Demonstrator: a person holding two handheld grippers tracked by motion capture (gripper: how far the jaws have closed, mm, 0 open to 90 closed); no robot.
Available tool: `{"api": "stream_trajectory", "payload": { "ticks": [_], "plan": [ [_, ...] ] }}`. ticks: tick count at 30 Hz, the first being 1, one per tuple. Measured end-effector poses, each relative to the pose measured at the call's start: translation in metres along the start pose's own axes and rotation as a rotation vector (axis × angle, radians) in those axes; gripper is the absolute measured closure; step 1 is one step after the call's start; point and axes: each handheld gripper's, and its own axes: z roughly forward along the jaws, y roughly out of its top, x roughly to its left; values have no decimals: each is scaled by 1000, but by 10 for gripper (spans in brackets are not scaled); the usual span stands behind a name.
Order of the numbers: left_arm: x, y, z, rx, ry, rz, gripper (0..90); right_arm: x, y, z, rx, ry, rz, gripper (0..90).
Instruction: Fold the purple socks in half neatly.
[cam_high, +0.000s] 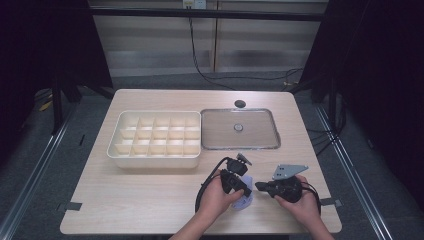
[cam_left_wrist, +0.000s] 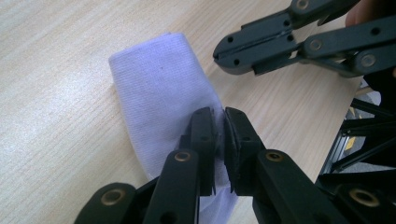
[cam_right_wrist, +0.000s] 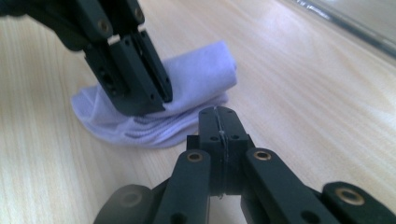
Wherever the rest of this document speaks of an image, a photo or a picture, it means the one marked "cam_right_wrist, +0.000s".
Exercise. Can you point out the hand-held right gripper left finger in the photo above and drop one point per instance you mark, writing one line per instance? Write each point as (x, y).
(210, 149)

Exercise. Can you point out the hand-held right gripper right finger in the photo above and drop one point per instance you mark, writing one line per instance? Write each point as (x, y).
(235, 133)

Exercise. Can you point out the light purple sock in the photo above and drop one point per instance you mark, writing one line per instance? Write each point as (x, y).
(199, 71)

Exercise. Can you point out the transparent box lid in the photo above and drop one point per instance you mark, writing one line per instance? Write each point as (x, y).
(358, 21)

